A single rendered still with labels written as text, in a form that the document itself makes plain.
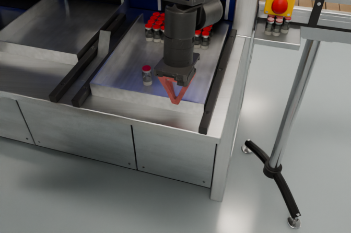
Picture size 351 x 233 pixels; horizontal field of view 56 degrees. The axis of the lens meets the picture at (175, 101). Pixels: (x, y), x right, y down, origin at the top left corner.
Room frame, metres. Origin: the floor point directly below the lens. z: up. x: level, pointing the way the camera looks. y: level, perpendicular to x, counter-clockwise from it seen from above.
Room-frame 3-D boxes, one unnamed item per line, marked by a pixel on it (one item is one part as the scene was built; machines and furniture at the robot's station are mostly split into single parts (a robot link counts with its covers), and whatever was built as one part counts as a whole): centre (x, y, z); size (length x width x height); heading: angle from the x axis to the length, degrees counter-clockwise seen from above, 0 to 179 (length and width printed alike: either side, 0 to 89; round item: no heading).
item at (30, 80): (0.77, 0.18, 0.87); 0.70 x 0.48 x 0.02; 74
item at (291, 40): (0.86, -0.30, 0.87); 0.14 x 0.13 x 0.02; 164
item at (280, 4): (0.79, -0.27, 1.00); 0.04 x 0.04 x 0.04; 74
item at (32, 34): (0.88, 0.32, 0.90); 0.34 x 0.26 x 0.04; 164
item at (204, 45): (0.78, 0.00, 0.91); 0.18 x 0.02 x 0.05; 75
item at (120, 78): (0.70, 0.02, 0.90); 0.34 x 0.26 x 0.04; 164
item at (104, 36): (0.69, 0.20, 0.91); 0.14 x 0.03 x 0.06; 164
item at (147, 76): (0.61, 0.07, 0.90); 0.02 x 0.02 x 0.04
